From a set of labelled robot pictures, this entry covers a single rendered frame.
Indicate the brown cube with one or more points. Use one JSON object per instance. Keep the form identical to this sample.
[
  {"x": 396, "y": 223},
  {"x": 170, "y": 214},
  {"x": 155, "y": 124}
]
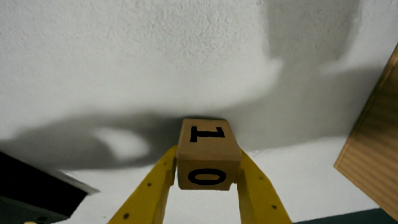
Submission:
[{"x": 207, "y": 156}]

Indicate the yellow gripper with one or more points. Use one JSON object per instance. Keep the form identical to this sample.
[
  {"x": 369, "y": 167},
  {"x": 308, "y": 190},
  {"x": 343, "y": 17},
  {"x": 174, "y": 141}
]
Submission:
[{"x": 258, "y": 200}]

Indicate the brown cardboard box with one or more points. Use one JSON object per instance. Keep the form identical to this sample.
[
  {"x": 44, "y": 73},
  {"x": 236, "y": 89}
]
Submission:
[{"x": 369, "y": 158}]

